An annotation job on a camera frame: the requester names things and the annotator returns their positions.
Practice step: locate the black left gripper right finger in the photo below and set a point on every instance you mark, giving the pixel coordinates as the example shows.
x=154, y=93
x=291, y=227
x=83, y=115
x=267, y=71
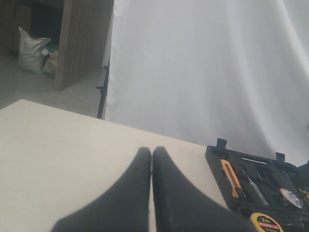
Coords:
x=181, y=207

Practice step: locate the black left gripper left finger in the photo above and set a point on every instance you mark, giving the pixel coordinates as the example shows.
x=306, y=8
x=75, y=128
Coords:
x=124, y=207

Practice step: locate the black electrical tape roll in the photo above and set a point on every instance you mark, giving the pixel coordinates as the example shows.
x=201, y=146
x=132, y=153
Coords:
x=291, y=198

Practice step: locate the black plastic tool case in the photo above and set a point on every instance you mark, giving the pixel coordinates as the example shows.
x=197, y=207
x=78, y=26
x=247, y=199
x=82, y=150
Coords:
x=271, y=193

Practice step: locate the orange utility knife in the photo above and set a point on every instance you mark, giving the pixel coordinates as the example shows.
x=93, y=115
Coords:
x=237, y=190

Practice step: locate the yellow tape measure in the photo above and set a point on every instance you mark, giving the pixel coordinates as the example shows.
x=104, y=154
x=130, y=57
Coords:
x=265, y=223

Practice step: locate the black backdrop stand pole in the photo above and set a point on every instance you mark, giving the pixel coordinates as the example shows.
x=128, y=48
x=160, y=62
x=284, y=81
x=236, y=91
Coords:
x=103, y=92

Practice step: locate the white backdrop curtain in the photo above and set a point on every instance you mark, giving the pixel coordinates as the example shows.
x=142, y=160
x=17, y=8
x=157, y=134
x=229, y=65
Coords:
x=198, y=70

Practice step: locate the green white bag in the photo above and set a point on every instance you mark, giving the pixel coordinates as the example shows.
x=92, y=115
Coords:
x=50, y=65

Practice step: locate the wooden slatted partition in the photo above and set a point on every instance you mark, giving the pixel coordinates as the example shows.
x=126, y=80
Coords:
x=83, y=36

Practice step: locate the grey woven sack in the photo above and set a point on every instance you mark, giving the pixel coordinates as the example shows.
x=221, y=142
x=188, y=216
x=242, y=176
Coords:
x=30, y=56

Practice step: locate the clear handle tester screwdriver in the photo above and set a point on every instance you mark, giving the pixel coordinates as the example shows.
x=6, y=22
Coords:
x=257, y=190

